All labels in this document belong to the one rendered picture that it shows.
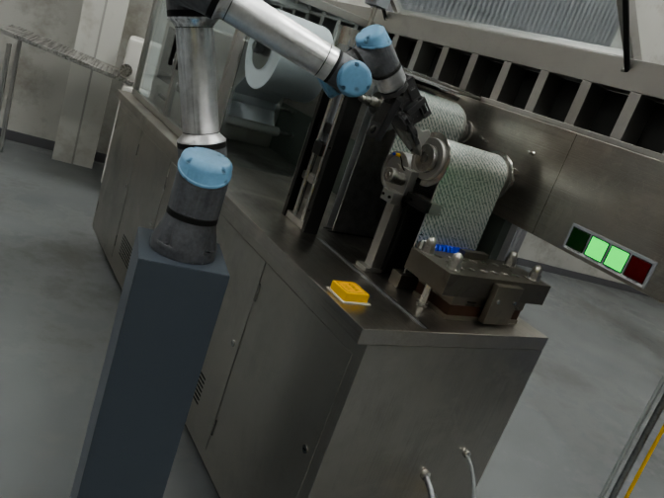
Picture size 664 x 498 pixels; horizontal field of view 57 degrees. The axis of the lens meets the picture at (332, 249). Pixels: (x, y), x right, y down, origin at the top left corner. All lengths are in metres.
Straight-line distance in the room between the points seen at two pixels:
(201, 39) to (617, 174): 1.07
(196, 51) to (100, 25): 3.71
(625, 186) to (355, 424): 0.89
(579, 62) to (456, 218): 0.54
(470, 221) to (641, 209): 0.44
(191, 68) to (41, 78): 4.08
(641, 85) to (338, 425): 1.12
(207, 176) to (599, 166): 1.01
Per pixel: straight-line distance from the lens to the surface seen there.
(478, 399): 1.75
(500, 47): 2.09
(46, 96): 5.51
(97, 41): 5.15
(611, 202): 1.71
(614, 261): 1.68
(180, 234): 1.37
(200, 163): 1.34
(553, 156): 1.84
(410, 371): 1.50
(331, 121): 1.92
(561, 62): 1.92
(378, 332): 1.37
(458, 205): 1.72
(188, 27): 1.46
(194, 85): 1.46
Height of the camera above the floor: 1.41
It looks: 16 degrees down
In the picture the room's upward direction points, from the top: 19 degrees clockwise
